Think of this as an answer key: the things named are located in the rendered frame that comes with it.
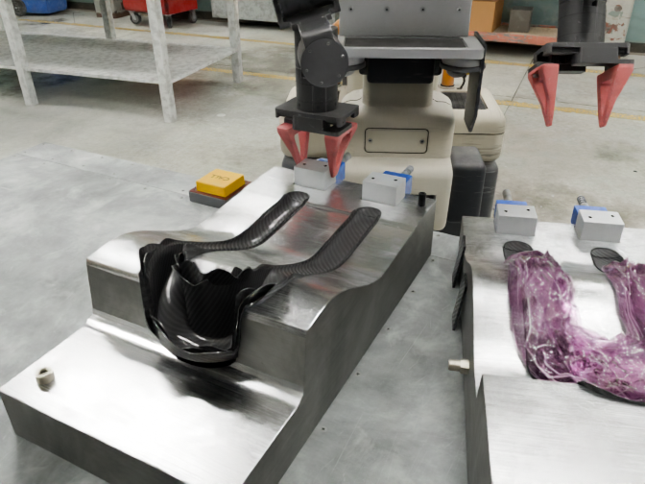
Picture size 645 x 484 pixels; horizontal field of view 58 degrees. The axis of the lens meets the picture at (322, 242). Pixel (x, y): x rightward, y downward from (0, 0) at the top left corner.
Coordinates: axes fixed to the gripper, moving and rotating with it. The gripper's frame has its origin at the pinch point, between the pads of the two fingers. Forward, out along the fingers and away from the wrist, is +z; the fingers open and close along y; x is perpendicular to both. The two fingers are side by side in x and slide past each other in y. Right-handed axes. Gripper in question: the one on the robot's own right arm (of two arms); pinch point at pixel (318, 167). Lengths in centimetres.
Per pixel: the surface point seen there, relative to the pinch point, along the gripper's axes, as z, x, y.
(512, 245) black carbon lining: 5.9, 0.4, 28.6
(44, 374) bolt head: 4.4, -45.5, -5.1
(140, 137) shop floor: 87, 178, -214
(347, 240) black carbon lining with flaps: 3.1, -12.4, 10.6
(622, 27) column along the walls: 58, 500, 26
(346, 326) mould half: 3.6, -27.4, 17.5
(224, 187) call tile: 7.2, 0.8, -18.1
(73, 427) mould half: 5.6, -48.4, 1.3
